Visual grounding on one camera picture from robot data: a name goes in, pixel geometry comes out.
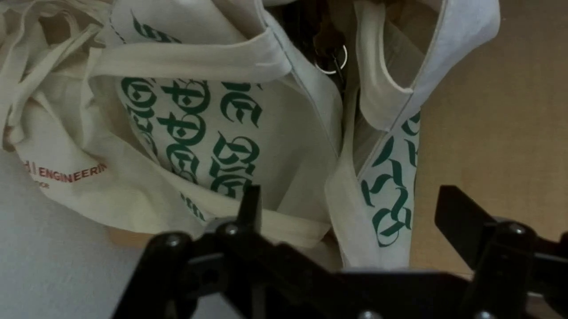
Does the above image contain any beige tote bag red print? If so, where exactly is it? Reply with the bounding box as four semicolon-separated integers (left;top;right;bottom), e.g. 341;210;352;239
0;0;239;239

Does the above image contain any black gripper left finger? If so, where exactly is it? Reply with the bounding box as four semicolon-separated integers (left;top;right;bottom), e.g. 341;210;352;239
112;182;357;319

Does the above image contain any white tote bag green print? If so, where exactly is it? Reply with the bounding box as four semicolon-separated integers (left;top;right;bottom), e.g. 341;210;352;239
88;0;503;271

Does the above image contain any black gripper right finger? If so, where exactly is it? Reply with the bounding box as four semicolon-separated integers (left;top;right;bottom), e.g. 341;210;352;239
434;184;568;319

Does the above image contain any metal key ring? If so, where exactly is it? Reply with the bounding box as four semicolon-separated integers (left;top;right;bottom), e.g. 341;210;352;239
315;42;352;77

